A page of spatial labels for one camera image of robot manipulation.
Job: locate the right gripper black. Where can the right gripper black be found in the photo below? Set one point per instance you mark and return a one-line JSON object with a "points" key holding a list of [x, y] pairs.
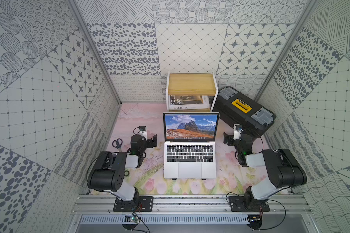
{"points": [[230, 137]]}

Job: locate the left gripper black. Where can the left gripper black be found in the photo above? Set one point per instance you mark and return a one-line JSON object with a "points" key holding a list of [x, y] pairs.
{"points": [[148, 141]]}

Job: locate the silver laptop computer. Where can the silver laptop computer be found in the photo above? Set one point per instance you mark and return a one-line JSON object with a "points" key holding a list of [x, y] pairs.
{"points": [[190, 148]]}

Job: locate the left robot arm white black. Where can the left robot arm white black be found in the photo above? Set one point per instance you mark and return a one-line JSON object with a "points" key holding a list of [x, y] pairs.
{"points": [[108, 172]]}

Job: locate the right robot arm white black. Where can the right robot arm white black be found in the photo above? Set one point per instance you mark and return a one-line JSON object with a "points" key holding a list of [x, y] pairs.
{"points": [[283, 170]]}

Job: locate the black toolbox with yellow latch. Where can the black toolbox with yellow latch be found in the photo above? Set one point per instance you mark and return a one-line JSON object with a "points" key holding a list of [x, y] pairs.
{"points": [[236, 108]]}

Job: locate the pink floral table mat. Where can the pink floral table mat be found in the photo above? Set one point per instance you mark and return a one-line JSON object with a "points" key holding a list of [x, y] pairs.
{"points": [[149, 179]]}

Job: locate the Folio magazine book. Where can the Folio magazine book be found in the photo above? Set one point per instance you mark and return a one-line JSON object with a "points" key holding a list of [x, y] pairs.
{"points": [[186, 102]]}

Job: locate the left green circuit board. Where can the left green circuit board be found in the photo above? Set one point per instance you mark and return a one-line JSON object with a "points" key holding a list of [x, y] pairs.
{"points": [[131, 219]]}

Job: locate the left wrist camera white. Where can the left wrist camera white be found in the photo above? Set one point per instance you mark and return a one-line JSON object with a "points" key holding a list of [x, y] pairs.
{"points": [[143, 132]]}

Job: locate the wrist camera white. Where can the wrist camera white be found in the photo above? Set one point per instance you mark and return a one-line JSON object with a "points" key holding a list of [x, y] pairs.
{"points": [[143, 132], [237, 131]]}

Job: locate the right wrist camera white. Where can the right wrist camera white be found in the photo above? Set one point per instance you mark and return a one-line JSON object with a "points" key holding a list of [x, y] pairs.
{"points": [[237, 131]]}

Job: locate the black handled scissors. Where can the black handled scissors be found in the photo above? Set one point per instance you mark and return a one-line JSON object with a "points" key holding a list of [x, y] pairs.
{"points": [[117, 144]]}

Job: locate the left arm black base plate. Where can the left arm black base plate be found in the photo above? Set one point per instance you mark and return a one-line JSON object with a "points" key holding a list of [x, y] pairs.
{"points": [[141, 203]]}

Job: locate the wooden shelf with white frame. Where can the wooden shelf with white frame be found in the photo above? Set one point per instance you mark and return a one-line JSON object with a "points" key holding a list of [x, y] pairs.
{"points": [[191, 84]]}

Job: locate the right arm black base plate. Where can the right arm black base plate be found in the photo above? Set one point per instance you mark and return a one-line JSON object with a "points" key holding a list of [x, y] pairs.
{"points": [[239, 204]]}

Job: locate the white vented cable duct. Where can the white vented cable duct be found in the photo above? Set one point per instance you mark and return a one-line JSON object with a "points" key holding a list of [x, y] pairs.
{"points": [[168, 219]]}

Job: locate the aluminium mounting rail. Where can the aluminium mounting rail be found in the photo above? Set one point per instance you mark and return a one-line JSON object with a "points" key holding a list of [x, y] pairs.
{"points": [[190, 204]]}

